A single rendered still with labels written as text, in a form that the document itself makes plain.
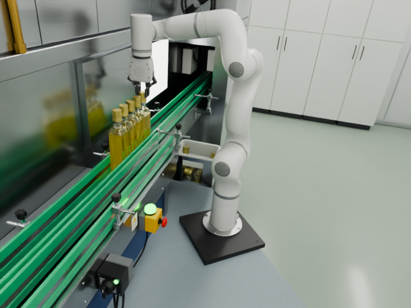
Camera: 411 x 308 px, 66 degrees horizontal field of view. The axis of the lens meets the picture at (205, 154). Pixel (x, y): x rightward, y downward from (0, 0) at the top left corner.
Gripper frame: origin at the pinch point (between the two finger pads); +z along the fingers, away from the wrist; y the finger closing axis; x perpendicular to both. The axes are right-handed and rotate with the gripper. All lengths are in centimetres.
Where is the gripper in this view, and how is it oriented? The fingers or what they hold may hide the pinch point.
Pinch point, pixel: (142, 91)
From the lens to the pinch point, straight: 144.1
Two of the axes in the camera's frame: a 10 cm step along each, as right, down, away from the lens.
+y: 9.7, 1.8, -1.8
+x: 2.5, -4.4, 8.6
